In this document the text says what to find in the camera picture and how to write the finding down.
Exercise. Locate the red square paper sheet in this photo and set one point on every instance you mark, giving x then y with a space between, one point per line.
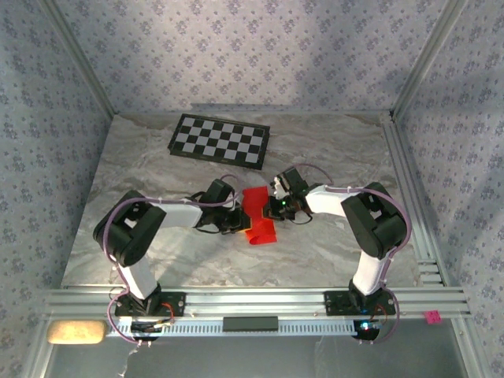
256 197

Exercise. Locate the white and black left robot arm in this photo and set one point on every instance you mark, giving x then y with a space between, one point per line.
130 228

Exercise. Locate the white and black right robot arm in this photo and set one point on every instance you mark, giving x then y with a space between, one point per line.
378 228

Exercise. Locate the black and white checkerboard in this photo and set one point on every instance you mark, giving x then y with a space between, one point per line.
218 141

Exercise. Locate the black rectangular bar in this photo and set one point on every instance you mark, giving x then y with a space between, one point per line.
250 323

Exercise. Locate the small pink cube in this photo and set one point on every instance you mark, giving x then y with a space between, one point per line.
433 317

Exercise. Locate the beige sponge block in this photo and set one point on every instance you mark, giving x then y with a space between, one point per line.
76 332

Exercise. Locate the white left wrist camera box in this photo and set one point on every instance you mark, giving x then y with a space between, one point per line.
236 204

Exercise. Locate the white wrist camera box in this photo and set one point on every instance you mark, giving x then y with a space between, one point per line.
236 204
280 189

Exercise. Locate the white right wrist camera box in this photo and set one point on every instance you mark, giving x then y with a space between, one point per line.
280 189

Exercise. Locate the long aluminium mounting rail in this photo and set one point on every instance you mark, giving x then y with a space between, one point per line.
256 303

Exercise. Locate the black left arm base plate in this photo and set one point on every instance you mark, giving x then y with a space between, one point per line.
177 303

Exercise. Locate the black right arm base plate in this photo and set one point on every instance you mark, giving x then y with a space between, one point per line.
334 303

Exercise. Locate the aluminium side rail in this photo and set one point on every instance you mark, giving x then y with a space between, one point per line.
398 157

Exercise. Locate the aluminium frame post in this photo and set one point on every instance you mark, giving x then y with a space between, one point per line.
427 55
39 354
468 354
80 55

